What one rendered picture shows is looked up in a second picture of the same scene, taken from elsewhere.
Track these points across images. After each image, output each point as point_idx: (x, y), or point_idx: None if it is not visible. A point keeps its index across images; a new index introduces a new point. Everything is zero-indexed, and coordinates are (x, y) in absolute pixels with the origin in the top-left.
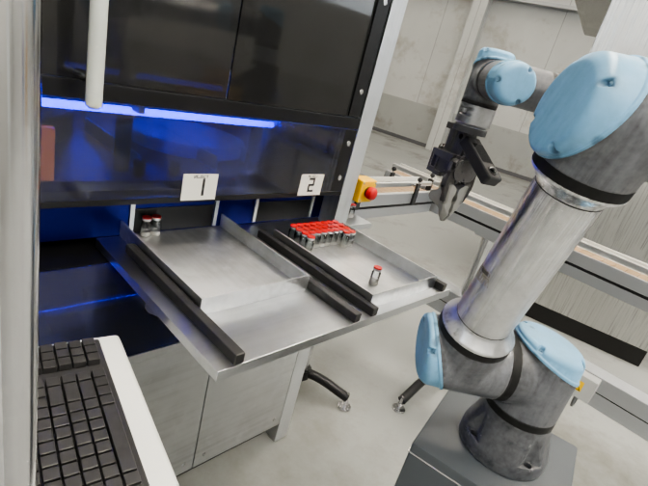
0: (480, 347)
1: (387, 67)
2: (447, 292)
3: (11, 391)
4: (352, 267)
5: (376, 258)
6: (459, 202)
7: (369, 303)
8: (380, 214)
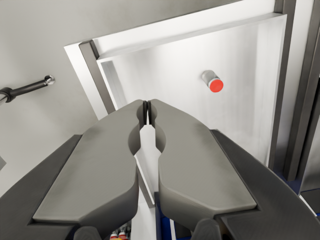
0: None
1: None
2: (70, 44)
3: None
4: (204, 117)
5: (146, 136)
6: (99, 132)
7: (288, 7)
8: None
